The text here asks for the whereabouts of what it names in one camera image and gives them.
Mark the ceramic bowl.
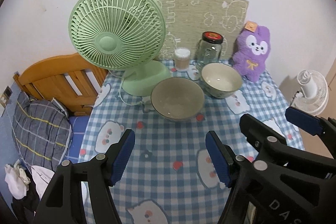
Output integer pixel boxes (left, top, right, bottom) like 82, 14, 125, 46
150, 77, 205, 122
201, 63, 243, 99

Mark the white floor fan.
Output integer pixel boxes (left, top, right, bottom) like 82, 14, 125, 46
290, 70, 329, 116

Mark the blue checkered tablecloth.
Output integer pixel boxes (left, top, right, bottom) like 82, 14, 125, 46
79, 72, 303, 223

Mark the grey plaid pillow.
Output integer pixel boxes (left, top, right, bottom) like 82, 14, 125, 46
12, 92, 72, 171

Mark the white crumpled cloth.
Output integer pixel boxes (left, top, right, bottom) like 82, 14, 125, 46
5, 160, 31, 200

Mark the purple plush bunny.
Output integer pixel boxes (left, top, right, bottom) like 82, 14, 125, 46
232, 21, 271, 83

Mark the glass jar black lid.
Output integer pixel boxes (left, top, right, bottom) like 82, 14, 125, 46
196, 31, 224, 72

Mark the wooden bed headboard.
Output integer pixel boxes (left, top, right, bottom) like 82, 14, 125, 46
13, 53, 108, 116

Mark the toothpick container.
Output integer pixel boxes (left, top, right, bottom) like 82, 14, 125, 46
174, 48, 191, 72

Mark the green desk fan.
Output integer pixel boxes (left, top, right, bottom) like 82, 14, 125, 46
68, 0, 171, 97

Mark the green cartoon wall mat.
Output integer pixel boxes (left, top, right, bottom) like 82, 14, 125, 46
156, 0, 249, 60

